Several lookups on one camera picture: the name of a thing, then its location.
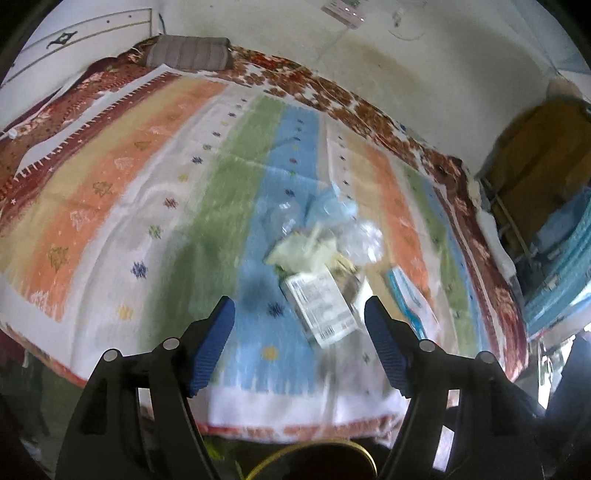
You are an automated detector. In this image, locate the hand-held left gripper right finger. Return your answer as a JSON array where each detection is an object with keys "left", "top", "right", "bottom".
[{"left": 364, "top": 296, "right": 548, "bottom": 480}]

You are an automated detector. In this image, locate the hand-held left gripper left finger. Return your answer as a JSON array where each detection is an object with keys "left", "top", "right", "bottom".
[{"left": 55, "top": 295, "right": 236, "bottom": 480}]

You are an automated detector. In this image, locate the blue white mask packet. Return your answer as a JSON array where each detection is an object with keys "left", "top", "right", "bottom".
[{"left": 385, "top": 265, "right": 442, "bottom": 341}]

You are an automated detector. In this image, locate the yellow silver wrapper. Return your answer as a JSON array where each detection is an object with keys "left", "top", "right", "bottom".
[{"left": 332, "top": 255, "right": 366, "bottom": 305}]

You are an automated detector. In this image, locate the white cardboard box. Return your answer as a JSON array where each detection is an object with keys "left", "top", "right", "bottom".
[{"left": 280, "top": 270, "right": 363, "bottom": 350}]

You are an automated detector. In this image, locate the clear plastic bag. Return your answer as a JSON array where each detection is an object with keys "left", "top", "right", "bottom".
[{"left": 338, "top": 220, "right": 385, "bottom": 265}]

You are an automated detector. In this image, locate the pale yellow plastic bag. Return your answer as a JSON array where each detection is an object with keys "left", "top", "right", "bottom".
[{"left": 264, "top": 225, "right": 341, "bottom": 274}]

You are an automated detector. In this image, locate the dark bin with yellow rim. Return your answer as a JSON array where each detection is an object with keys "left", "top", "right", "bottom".
[{"left": 244, "top": 440, "right": 380, "bottom": 480}]

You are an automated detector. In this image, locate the clear plastic bottle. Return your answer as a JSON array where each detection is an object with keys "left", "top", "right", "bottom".
[{"left": 265, "top": 198, "right": 306, "bottom": 232}]

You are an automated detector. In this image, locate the white cushion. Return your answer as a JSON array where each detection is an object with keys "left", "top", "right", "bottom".
[{"left": 475, "top": 208, "right": 520, "bottom": 287}]

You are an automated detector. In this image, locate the striped printed blanket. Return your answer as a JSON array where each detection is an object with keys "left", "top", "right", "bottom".
[{"left": 0, "top": 65, "right": 490, "bottom": 428}]

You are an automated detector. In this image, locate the grey pillow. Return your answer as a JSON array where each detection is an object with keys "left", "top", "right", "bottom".
[{"left": 145, "top": 34, "right": 232, "bottom": 71}]

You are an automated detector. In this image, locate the white power strip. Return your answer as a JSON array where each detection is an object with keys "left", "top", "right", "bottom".
[{"left": 321, "top": 0, "right": 368, "bottom": 30}]

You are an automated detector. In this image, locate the metal rack frame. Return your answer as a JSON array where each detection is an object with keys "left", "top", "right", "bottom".
[{"left": 479, "top": 176, "right": 537, "bottom": 260}]

